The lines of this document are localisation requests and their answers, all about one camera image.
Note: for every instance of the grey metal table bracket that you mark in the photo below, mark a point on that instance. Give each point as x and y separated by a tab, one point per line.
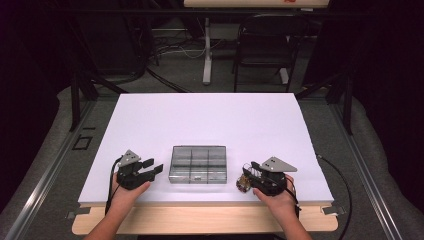
78	212
333	210

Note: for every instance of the person's left hand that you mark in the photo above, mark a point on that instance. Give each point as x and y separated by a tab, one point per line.
125	198

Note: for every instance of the brown beaded jewelry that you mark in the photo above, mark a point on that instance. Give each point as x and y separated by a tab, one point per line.
243	185

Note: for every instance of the black curtain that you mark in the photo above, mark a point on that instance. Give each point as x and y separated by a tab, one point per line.
26	100
393	100

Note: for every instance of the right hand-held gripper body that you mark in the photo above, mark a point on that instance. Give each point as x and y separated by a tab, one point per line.
271	181

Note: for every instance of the person's right hand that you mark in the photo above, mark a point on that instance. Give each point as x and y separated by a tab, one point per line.
281	203

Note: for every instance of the light wooden table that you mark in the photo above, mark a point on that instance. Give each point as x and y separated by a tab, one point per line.
206	220

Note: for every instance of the black folding chair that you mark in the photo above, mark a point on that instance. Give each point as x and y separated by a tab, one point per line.
266	43

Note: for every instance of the black metal stand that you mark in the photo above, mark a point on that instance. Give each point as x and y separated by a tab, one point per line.
347	103
76	100

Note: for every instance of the wooden desk with white legs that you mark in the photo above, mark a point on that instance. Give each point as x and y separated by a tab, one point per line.
207	60

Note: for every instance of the clear plastic compartment box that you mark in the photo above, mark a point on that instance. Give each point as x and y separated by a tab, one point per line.
198	165

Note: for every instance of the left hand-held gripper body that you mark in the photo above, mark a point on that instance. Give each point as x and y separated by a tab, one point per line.
128	176

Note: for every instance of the aluminium floor rail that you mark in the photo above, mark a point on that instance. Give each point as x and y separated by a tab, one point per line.
363	170
50	170

